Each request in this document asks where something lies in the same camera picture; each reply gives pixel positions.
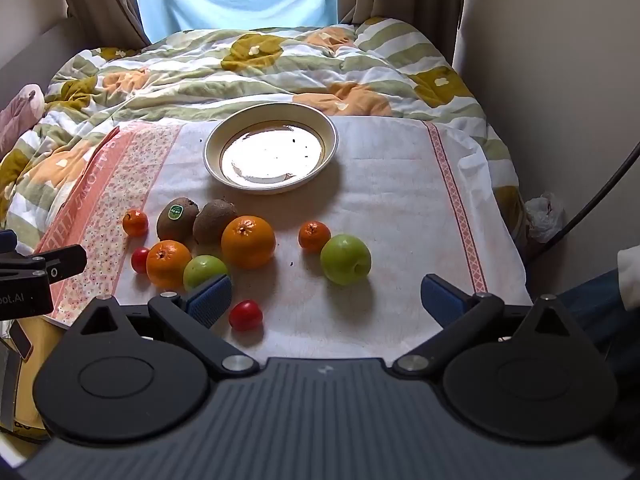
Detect large orange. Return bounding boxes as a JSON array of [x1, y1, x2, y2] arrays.
[[221, 215, 277, 270]]

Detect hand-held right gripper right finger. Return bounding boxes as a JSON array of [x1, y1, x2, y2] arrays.
[[390, 274, 581, 378]]

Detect pink plush toy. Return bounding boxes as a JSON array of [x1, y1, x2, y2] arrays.
[[0, 84, 45, 148]]

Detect floral striped duvet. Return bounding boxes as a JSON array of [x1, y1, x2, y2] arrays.
[[0, 17, 526, 251]]

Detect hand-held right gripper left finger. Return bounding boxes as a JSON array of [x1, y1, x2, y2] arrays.
[[67, 274, 261, 378]]

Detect plain brown kiwi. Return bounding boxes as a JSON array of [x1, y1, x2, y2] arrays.
[[192, 199, 238, 246]]

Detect person's blue jeans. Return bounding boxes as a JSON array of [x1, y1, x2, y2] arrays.
[[555, 270, 640, 358]]

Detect black cable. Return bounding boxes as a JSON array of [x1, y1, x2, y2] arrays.
[[525, 140, 640, 262]]

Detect small tangerine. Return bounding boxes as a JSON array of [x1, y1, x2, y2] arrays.
[[298, 220, 332, 253], [123, 209, 150, 238]]

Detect yellow cardboard box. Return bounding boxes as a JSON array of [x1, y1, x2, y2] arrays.
[[0, 314, 71, 443]]

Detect cream ceramic bowl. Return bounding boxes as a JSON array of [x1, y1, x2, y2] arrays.
[[202, 102, 339, 196]]

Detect person's white garment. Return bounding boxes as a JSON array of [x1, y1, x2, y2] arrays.
[[617, 247, 640, 312]]

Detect medium orange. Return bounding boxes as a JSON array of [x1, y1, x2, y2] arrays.
[[146, 240, 193, 290]]

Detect kiwi with green sticker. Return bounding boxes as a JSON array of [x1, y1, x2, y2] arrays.
[[156, 198, 200, 242]]

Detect white towel with pink border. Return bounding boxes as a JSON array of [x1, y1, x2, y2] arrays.
[[32, 117, 533, 361]]

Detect white plastic bag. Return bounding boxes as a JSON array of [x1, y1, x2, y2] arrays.
[[524, 192, 568, 246]]

